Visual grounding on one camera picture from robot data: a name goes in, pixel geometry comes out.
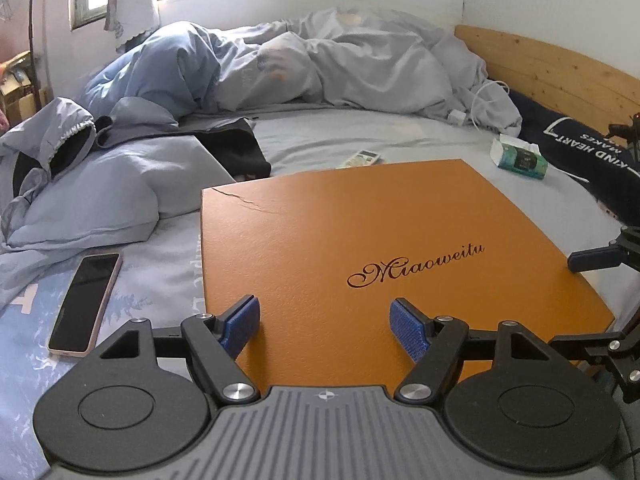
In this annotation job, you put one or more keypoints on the wooden headboard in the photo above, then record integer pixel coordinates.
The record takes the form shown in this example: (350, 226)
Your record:
(568, 82)

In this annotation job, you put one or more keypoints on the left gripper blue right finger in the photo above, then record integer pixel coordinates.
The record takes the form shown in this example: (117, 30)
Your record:
(435, 348)

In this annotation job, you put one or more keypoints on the white charger with cable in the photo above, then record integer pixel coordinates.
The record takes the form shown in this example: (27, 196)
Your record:
(459, 118)

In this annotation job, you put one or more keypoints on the navy printed pillow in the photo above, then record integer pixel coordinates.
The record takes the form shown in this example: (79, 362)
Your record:
(607, 171)

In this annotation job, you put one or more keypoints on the smartphone with pink case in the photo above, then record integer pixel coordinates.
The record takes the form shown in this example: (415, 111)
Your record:
(79, 318)

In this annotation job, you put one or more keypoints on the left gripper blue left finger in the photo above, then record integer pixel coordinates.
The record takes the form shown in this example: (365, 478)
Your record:
(214, 342)

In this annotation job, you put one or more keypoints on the open green tissue pack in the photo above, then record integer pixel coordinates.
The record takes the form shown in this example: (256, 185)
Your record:
(518, 156)

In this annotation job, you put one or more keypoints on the light blue jacket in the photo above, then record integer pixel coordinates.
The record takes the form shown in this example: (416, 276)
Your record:
(71, 182)

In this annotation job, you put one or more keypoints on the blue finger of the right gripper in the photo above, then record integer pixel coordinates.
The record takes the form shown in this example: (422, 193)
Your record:
(595, 259)

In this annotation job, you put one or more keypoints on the orange box lid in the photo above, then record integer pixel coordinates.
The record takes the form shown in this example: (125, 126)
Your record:
(327, 252)

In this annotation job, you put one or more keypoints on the white curtain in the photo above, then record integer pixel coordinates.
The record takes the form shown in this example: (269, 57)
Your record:
(128, 20)

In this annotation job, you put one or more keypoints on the black garment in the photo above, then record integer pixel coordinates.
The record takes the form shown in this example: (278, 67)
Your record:
(231, 142)

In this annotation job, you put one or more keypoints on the black tripod camera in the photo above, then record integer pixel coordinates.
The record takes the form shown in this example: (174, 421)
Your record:
(629, 133)

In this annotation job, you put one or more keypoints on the grey blue duvet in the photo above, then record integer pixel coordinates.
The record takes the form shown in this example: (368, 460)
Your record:
(386, 61)

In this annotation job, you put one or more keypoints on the cardboard boxes stack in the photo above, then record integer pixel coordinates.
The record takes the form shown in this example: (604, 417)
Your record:
(21, 96)

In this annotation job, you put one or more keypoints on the white remote control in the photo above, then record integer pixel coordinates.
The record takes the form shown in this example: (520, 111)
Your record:
(362, 158)

